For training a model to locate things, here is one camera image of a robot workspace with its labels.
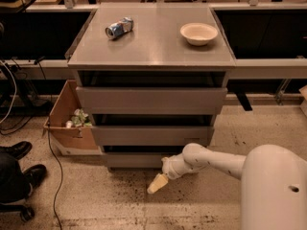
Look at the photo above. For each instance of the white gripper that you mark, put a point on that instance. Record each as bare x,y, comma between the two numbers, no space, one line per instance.
171,169

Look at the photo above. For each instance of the grey bottom drawer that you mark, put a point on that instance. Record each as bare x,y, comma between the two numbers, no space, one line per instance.
133,160

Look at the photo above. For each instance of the grey drawer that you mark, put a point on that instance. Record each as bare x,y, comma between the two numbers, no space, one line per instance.
133,160
151,135
166,101

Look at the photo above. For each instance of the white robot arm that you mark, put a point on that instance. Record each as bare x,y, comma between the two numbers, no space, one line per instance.
273,182

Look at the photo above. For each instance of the grey middle drawer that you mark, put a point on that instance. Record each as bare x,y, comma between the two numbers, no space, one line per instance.
151,135

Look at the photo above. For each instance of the grey top drawer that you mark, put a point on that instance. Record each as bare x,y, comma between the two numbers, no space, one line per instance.
166,101

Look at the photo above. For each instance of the grey drawer cabinet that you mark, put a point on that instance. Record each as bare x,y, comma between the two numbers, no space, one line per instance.
152,80

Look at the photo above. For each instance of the crumpled green white trash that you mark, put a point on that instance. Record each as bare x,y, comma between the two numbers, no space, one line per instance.
79,119

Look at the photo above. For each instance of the cardboard box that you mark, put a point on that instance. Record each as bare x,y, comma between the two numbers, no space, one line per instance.
67,138

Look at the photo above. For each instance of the black shoe lower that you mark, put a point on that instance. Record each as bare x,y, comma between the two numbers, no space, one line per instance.
36,174

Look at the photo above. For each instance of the black shoe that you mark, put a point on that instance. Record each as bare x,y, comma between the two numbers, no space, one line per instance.
18,150
36,174

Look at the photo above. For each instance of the black chair caster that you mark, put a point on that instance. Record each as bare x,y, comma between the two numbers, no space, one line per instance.
27,214

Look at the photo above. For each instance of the black shoe upper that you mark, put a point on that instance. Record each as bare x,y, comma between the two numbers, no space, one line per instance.
18,150

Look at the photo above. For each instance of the white paper bowl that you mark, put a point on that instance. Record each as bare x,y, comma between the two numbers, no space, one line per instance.
198,34

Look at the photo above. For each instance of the crushed blue soda can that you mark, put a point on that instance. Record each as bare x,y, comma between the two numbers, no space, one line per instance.
119,28

